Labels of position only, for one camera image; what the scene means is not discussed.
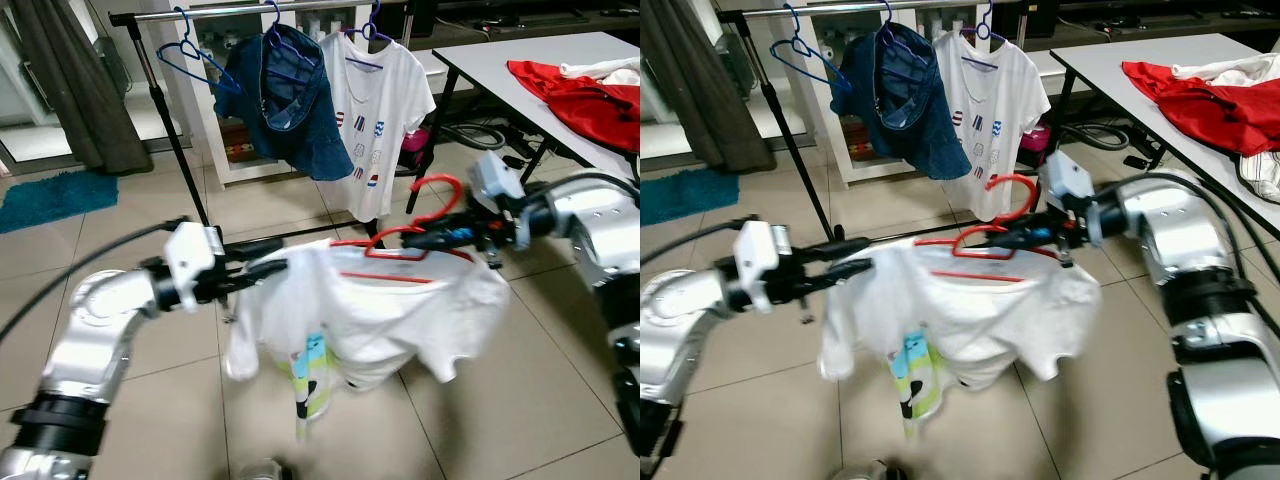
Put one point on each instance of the cream stitched garment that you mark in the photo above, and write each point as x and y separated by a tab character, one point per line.
1262	178

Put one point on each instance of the pink bag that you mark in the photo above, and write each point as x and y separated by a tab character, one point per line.
1035	148
415	150

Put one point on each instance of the teal shaggy rug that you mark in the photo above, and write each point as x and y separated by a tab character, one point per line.
670	195
50	200

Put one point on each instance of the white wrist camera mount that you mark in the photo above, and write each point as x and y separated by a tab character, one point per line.
760	255
495	178
1068	178
190	255

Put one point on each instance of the white cartoon print t-shirt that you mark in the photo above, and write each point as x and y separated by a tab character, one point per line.
400	320
1000	320

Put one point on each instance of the metal clothes rack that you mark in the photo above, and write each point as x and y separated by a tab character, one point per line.
230	10
840	10

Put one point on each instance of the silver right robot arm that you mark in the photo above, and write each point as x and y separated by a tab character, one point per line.
595	215
1170	215

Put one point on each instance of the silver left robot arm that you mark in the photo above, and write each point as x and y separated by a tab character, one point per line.
680	330
100	330

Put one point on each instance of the grey curtain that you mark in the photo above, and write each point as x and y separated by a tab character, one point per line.
70	90
720	90

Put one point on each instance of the white crumpled garment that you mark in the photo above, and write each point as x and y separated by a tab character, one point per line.
600	70
1230	70

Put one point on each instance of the blue denim garment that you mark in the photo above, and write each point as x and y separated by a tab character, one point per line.
920	140
300	140

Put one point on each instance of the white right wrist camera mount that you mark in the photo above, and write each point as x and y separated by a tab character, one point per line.
495	178
1068	178

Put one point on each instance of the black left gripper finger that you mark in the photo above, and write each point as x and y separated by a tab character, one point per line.
256	246
256	274
836	246
834	276

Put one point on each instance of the white flag print t-shirt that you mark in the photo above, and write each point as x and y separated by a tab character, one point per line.
1000	120
385	120

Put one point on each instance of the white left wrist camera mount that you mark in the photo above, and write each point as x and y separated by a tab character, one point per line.
760	255
190	255

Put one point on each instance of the blue plastic hanger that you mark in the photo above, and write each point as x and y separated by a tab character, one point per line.
798	42
188	42

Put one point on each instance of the purple plastic hanger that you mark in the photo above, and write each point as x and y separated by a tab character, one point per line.
375	38
888	28
272	30
985	35

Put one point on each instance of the red plastic hanger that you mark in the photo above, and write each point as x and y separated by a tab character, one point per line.
390	276
985	274

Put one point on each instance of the red t-shirt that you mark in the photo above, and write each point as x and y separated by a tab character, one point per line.
580	110
1210	110

